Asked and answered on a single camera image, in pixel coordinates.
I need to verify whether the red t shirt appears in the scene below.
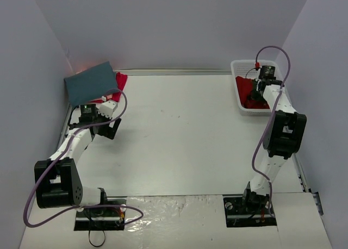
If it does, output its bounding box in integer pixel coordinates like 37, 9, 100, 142
235, 76, 269, 109
90, 72, 128, 103

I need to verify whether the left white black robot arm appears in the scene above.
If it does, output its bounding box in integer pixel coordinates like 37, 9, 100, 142
34, 101, 121, 215

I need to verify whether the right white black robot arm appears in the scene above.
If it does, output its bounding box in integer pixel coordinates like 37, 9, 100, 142
241, 63, 307, 213

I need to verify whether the white plastic basket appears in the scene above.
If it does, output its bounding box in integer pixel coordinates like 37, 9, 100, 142
231, 59, 283, 116

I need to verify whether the folded teal t shirt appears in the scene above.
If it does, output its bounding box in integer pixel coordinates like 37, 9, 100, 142
64, 61, 118, 107

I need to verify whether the folded red t shirt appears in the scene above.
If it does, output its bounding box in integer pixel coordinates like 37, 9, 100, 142
90, 72, 128, 103

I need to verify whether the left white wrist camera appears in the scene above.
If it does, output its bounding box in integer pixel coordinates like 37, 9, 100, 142
98, 100, 118, 120

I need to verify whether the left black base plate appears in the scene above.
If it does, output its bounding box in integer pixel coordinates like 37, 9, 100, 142
74, 208, 126, 231

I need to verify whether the thin black cable loop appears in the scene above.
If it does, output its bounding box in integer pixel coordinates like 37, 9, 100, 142
89, 227, 106, 247

